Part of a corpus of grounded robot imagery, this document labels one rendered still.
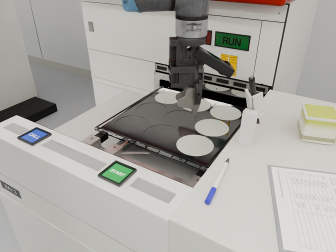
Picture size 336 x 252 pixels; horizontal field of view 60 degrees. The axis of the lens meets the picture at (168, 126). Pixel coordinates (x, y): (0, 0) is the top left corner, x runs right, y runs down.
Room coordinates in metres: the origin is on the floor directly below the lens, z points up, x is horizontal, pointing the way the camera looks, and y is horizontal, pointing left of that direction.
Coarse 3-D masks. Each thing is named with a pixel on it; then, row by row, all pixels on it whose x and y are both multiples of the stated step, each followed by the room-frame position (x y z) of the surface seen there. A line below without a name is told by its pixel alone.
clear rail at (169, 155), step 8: (96, 128) 0.73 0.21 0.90; (112, 136) 0.70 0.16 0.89; (120, 136) 0.68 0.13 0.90; (136, 144) 0.65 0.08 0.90; (144, 144) 0.64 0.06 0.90; (160, 152) 0.61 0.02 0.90; (168, 152) 0.61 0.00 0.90; (176, 160) 0.58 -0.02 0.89; (184, 160) 0.58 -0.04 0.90; (200, 168) 0.55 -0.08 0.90
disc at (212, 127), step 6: (204, 120) 0.78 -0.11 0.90; (210, 120) 0.78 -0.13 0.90; (216, 120) 0.78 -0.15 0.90; (198, 126) 0.74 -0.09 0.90; (204, 126) 0.74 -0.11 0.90; (210, 126) 0.74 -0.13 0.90; (216, 126) 0.74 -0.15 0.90; (222, 126) 0.74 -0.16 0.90; (204, 132) 0.71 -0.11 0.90; (210, 132) 0.71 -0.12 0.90; (216, 132) 0.71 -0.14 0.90; (222, 132) 0.71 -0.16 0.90
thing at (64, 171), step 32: (0, 128) 0.63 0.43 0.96; (32, 128) 0.63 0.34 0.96; (0, 160) 0.61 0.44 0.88; (32, 160) 0.53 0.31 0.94; (64, 160) 0.50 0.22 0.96; (96, 160) 0.50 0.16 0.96; (64, 192) 0.48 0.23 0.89; (96, 192) 0.42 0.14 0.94; (128, 192) 0.40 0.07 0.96; (160, 192) 0.41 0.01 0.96; (96, 224) 0.43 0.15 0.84; (128, 224) 0.38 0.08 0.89; (160, 224) 0.34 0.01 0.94
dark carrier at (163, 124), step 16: (128, 112) 0.83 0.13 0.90; (144, 112) 0.83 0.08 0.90; (160, 112) 0.83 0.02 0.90; (176, 112) 0.83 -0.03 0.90; (208, 112) 0.83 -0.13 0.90; (112, 128) 0.73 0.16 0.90; (128, 128) 0.73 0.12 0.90; (144, 128) 0.73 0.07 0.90; (160, 128) 0.73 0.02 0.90; (176, 128) 0.73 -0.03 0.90; (192, 128) 0.73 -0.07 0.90; (160, 144) 0.65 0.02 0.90; (192, 160) 0.58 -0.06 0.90; (208, 160) 0.58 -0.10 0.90
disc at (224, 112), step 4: (212, 108) 0.86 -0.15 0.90; (216, 108) 0.86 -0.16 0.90; (220, 108) 0.86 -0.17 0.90; (224, 108) 0.86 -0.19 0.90; (228, 108) 0.86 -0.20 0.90; (232, 108) 0.86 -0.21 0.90; (236, 108) 0.86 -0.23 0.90; (212, 112) 0.83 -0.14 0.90; (216, 112) 0.83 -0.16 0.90; (220, 112) 0.83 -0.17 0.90; (224, 112) 0.83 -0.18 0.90; (228, 112) 0.83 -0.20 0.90; (232, 112) 0.83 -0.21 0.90; (236, 112) 0.83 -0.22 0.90; (240, 112) 0.83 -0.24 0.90; (216, 116) 0.80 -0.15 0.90; (220, 116) 0.80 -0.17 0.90; (224, 116) 0.80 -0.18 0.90; (228, 116) 0.80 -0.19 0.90; (232, 116) 0.80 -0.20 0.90; (236, 116) 0.80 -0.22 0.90
